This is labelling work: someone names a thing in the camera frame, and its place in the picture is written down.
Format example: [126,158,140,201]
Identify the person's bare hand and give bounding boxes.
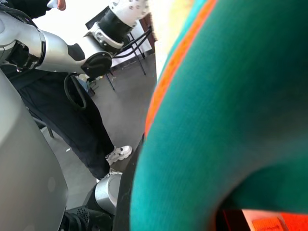
[55,0,67,12]

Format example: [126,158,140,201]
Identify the orange and teal backpack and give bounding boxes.
[129,0,308,231]

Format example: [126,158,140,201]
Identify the person in black clothes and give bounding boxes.
[0,0,116,180]

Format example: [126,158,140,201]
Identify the silver robot torso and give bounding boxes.
[0,69,69,231]

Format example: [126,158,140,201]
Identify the white sneaker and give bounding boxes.
[96,167,123,183]
[105,145,133,167]

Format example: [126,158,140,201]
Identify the silver robot leg joint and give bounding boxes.
[94,173,123,215]

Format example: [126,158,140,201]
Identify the black robot waist housing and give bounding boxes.
[59,185,114,231]

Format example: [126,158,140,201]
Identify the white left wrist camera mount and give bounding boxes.
[107,0,151,27]

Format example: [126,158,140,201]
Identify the black metal chair frame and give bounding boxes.
[105,28,155,91]

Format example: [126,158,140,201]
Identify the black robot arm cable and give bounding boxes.
[63,74,89,112]

